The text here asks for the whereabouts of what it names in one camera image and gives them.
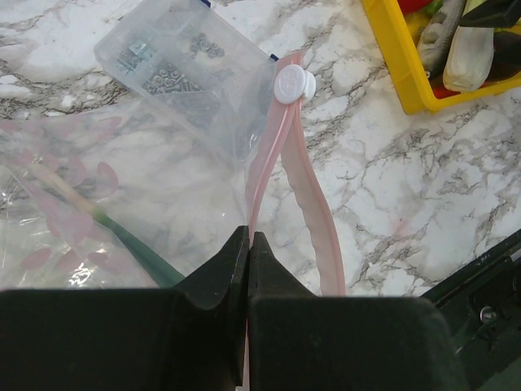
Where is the clear plastic screw box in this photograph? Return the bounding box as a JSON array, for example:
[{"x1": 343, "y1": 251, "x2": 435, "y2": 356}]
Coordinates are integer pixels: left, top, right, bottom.
[{"x1": 94, "y1": 1, "x2": 273, "y2": 149}]

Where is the clear zip top bag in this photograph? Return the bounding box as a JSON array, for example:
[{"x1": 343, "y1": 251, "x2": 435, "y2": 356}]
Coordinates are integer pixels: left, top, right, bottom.
[{"x1": 0, "y1": 51, "x2": 347, "y2": 391}]

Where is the green onion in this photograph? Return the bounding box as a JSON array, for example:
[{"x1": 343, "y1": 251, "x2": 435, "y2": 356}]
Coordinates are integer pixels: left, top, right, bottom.
[{"x1": 30, "y1": 164, "x2": 185, "y2": 288}]

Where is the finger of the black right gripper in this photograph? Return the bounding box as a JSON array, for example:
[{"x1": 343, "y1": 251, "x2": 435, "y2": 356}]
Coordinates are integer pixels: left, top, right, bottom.
[
  {"x1": 459, "y1": 0, "x2": 520, "y2": 29},
  {"x1": 493, "y1": 30, "x2": 521, "y2": 51}
]

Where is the white bag zipper slider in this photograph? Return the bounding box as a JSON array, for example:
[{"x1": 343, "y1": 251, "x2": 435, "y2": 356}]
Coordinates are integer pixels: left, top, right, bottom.
[{"x1": 274, "y1": 64, "x2": 317, "y2": 105}]

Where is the red tomato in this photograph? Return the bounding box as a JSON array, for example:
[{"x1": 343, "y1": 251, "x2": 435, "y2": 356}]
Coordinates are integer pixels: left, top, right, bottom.
[{"x1": 397, "y1": 0, "x2": 432, "y2": 15}]

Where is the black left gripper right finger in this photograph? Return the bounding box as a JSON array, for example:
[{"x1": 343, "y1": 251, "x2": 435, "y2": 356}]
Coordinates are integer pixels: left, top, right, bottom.
[{"x1": 248, "y1": 232, "x2": 469, "y2": 390}]

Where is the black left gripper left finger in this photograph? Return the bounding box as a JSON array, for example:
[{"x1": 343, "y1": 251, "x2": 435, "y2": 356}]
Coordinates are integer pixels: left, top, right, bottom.
[{"x1": 1, "y1": 226, "x2": 249, "y2": 390}]

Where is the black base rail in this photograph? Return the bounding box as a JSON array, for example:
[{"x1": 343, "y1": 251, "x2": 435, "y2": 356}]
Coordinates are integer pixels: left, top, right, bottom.
[{"x1": 422, "y1": 231, "x2": 520, "y2": 390}]

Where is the pale green celery stalk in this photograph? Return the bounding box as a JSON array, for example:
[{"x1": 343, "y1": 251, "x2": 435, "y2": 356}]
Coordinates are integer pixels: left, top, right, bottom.
[{"x1": 439, "y1": 1, "x2": 494, "y2": 92}]

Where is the yellow plastic bin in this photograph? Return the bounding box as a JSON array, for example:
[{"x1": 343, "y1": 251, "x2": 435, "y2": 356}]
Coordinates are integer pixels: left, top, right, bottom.
[{"x1": 361, "y1": 1, "x2": 520, "y2": 114}]

